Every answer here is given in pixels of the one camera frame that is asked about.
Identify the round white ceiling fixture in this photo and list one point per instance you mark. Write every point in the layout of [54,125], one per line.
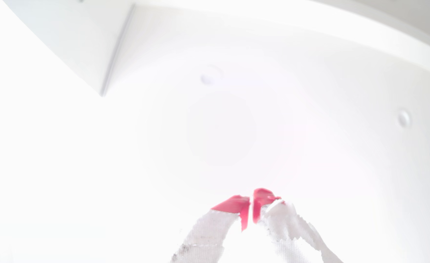
[404,118]

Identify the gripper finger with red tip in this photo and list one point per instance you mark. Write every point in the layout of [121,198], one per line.
[284,222]
[215,233]

